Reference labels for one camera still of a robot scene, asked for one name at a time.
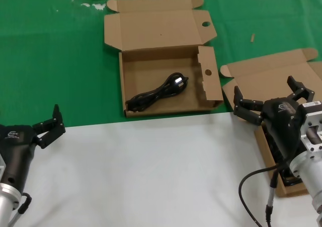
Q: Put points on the green table mat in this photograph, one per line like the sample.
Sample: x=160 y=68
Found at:
x=50 y=61

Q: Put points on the open cardboard box with holes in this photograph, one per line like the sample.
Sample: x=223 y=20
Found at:
x=161 y=30

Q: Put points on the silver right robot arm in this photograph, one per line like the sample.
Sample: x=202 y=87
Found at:
x=309 y=171

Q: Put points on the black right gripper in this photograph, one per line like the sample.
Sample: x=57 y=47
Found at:
x=281 y=121

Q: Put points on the white torn tape scraps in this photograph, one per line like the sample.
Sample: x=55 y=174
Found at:
x=99 y=6

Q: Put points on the small cardboard scrap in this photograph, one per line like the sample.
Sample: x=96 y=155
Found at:
x=252 y=37

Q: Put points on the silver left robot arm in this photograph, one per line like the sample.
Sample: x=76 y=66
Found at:
x=7 y=199

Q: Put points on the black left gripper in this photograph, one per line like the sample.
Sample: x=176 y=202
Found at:
x=15 y=146

